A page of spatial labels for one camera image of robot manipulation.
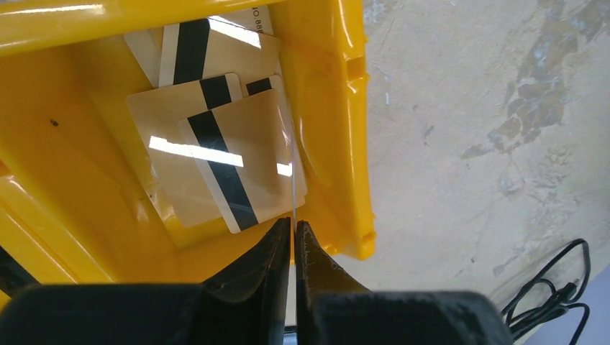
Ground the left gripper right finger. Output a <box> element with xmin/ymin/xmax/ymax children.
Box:
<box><xmin>294</xmin><ymin>221</ymin><xmax>513</xmax><ymax>344</ymax></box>

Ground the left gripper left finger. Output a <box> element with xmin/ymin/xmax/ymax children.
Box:
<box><xmin>1</xmin><ymin>218</ymin><xmax>291</xmax><ymax>344</ymax></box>

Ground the card with black stripe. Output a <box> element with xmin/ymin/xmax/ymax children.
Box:
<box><xmin>178</xmin><ymin>89</ymin><xmax>307</xmax><ymax>234</ymax></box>

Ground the striped card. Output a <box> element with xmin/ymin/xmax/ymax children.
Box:
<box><xmin>159</xmin><ymin>18</ymin><xmax>281</xmax><ymax>88</ymax></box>
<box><xmin>126</xmin><ymin>73</ymin><xmax>243</xmax><ymax>227</ymax></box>

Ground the yellow plastic bin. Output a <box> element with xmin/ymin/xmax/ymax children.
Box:
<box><xmin>1</xmin><ymin>1</ymin><xmax>375</xmax><ymax>283</ymax></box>

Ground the black usb cable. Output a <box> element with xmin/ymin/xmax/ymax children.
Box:
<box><xmin>500</xmin><ymin>239</ymin><xmax>593</xmax><ymax>345</ymax></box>

